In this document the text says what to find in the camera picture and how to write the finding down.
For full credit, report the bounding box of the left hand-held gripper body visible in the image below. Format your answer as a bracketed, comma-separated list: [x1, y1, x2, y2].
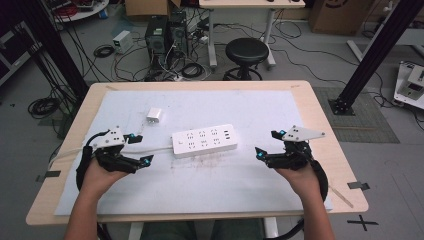
[89, 125, 138, 175]

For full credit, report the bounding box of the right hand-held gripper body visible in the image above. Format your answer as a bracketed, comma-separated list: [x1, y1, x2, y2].
[268, 125, 327, 172]

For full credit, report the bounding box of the white charger plug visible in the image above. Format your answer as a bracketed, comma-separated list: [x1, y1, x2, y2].
[145, 106, 163, 126]

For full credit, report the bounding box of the white power strip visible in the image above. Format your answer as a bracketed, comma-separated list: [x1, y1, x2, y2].
[171, 123, 239, 160]

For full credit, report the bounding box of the person's right hand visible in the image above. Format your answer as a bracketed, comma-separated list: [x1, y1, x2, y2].
[274, 162, 322, 202]

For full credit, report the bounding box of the person's left hand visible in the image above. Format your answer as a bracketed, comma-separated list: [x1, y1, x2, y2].
[81, 158, 130, 202]

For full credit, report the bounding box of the thin wooden stick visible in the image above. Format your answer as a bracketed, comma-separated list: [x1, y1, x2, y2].
[327, 185, 355, 209]

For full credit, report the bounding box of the white table mat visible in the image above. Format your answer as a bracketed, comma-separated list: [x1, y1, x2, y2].
[54, 88, 334, 217]

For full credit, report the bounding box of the black tape strip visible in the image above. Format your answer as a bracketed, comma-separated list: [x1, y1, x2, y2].
[346, 181, 371, 192]
[35, 170, 62, 183]

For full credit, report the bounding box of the white table leg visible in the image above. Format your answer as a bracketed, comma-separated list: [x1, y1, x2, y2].
[127, 222, 145, 240]
[262, 216, 280, 240]

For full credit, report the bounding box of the grey floor mat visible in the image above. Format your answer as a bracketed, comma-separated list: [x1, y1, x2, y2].
[312, 86, 401, 145]

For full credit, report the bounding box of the black round stool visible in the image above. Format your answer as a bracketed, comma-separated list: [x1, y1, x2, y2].
[222, 37, 270, 82]

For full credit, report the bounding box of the black tape cross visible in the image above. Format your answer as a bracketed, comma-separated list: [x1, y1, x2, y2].
[346, 214, 380, 232]

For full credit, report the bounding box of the white power supply box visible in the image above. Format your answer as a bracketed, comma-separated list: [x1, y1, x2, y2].
[112, 30, 135, 55]

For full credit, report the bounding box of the black computer tower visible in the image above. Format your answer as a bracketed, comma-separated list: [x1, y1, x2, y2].
[167, 11, 190, 58]
[144, 15, 170, 72]

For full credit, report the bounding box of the round white table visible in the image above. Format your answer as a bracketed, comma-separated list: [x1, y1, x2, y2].
[49, 0, 111, 23]

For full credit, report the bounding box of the large cardboard box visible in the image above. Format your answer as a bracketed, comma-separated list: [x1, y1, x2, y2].
[307, 0, 375, 37]

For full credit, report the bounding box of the white desk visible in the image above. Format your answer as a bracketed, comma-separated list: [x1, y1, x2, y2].
[198, 0, 306, 70]

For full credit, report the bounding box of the white machine base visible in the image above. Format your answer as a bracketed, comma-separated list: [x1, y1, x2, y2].
[393, 61, 424, 111]

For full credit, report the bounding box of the white power strip cable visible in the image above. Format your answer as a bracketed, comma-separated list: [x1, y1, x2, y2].
[47, 144, 175, 169]

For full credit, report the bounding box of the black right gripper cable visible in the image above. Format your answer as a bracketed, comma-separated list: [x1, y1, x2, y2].
[263, 159, 330, 240]

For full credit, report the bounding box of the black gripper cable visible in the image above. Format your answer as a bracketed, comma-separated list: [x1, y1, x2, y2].
[75, 129, 112, 192]
[263, 159, 330, 240]

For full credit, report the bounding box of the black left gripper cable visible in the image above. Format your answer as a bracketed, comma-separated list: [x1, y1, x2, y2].
[75, 129, 112, 192]

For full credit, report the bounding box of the coiled black cable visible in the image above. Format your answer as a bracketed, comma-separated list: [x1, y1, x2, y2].
[27, 97, 61, 120]
[92, 44, 116, 59]
[181, 62, 205, 80]

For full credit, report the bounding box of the black aluminium frame post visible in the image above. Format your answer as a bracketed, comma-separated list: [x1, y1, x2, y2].
[327, 0, 424, 117]
[9, 0, 90, 101]

